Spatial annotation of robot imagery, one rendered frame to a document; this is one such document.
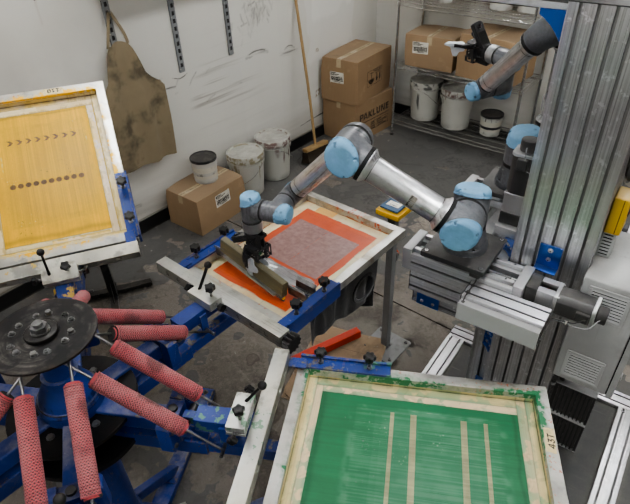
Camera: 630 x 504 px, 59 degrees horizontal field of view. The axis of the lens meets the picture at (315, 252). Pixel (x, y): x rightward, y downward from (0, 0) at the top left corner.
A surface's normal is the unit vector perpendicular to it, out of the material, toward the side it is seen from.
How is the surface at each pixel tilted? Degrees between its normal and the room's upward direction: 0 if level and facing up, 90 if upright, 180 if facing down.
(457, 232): 94
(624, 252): 0
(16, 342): 0
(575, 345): 90
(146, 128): 90
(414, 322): 0
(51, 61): 90
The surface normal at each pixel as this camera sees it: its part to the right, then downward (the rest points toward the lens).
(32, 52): 0.77, 0.37
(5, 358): -0.03, -0.80
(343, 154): -0.50, 0.50
